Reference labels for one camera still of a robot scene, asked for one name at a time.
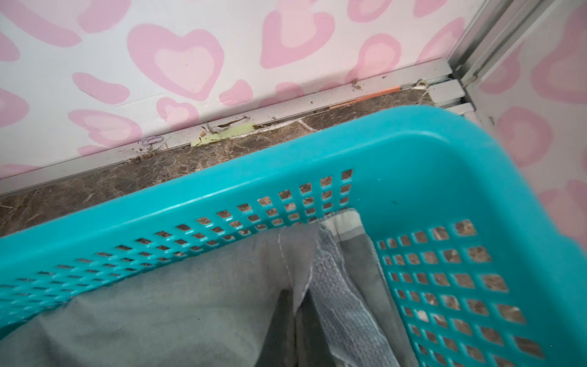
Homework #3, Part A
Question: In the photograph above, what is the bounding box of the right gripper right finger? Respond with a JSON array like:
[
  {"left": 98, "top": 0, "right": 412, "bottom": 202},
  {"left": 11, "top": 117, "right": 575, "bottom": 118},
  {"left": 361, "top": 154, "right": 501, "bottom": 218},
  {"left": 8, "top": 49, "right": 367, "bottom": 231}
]
[{"left": 295, "top": 291, "right": 336, "bottom": 367}]

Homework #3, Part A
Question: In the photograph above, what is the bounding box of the teal plastic basket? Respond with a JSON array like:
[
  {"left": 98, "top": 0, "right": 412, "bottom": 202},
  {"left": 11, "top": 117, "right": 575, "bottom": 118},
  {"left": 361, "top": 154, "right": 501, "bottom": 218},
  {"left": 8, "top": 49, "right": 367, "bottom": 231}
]
[{"left": 1, "top": 106, "right": 586, "bottom": 366}]

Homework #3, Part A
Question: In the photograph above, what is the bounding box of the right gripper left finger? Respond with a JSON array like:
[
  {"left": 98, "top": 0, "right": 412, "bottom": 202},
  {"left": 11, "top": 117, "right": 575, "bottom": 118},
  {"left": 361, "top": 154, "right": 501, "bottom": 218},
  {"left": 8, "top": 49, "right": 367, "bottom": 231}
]
[{"left": 255, "top": 290, "right": 296, "bottom": 367}]

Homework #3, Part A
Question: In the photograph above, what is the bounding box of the grey pillowcase with label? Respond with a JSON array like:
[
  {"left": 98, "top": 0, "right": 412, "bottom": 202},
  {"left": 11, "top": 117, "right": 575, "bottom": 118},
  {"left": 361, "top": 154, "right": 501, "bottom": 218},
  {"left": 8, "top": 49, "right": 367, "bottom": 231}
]
[{"left": 1, "top": 209, "right": 417, "bottom": 366}]

